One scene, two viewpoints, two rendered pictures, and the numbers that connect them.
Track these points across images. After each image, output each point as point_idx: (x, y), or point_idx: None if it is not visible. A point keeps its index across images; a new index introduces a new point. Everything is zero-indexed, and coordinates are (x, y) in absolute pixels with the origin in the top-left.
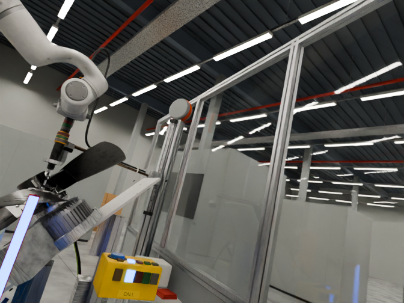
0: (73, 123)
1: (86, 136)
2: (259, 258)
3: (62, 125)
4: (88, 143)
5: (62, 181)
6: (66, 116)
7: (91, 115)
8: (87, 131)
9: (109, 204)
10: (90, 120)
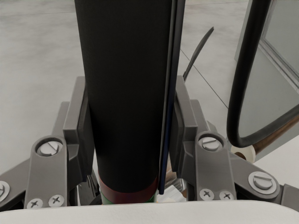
0: (165, 176)
1: (236, 129)
2: None
3: (103, 203)
4: (242, 143)
5: None
6: (103, 168)
7: (256, 10)
8: (239, 112)
9: (285, 174)
10: (254, 51)
